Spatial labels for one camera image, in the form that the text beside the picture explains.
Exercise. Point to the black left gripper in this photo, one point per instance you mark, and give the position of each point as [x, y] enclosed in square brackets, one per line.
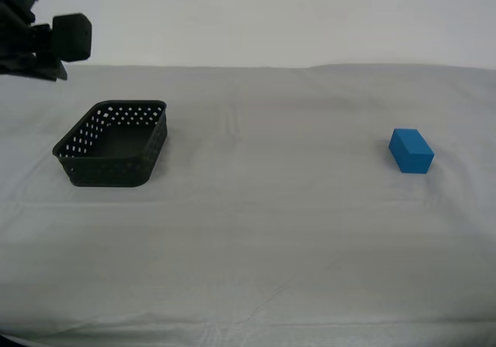
[19, 25]

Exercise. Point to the blue rectangular block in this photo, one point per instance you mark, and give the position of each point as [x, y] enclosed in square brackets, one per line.
[410, 157]

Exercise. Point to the black perforated plastic basket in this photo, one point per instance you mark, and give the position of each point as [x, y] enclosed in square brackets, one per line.
[108, 172]

